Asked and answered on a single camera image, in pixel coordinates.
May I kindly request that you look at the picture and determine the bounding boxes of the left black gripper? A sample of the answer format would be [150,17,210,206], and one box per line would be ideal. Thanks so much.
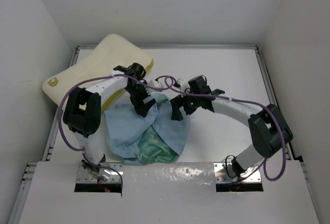
[124,81,155,116]

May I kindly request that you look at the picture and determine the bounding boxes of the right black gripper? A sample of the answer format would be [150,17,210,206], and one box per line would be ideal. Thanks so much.
[171,88,201,120]

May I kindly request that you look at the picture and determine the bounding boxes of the light blue pillowcase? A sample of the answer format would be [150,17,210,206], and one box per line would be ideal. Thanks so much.
[105,93,191,165]

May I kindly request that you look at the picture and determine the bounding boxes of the cream memory foam pillow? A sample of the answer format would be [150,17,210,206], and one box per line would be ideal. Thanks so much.
[42,34,154,106]

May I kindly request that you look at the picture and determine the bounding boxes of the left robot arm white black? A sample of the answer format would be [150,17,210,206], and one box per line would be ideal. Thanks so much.
[58,63,156,176]

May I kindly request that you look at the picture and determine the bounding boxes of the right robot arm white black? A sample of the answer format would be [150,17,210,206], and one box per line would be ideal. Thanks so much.
[166,75,293,181]

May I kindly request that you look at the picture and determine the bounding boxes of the white front cover board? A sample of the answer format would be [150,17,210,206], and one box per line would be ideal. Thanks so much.
[20,162,318,223]

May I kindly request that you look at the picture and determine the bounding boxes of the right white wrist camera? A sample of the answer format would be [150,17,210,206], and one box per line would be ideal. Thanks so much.
[174,78,190,92]

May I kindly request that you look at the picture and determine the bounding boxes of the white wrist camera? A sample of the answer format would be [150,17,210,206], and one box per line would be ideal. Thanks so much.
[174,78,190,92]
[147,80,164,93]

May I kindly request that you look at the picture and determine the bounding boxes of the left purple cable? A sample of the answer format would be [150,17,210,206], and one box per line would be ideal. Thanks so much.
[58,73,178,188]

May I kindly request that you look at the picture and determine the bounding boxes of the purple cable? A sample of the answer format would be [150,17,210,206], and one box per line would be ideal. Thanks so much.
[58,73,178,188]
[157,76,287,183]

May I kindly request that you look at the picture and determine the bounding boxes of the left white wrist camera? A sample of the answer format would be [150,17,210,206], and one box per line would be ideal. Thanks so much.
[147,80,164,93]

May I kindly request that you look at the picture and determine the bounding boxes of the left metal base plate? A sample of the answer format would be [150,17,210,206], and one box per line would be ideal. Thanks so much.
[76,162,123,184]

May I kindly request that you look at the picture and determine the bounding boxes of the metal base plate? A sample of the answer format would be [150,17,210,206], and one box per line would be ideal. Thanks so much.
[213,162,262,184]
[76,162,123,184]

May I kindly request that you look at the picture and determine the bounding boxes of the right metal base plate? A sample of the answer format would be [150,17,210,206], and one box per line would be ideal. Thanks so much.
[213,162,262,184]

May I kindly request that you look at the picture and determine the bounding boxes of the aluminium table frame rail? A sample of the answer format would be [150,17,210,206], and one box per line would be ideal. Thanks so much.
[7,44,314,224]

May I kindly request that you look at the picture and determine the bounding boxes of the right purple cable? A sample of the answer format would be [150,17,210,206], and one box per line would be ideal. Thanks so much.
[157,76,287,183]

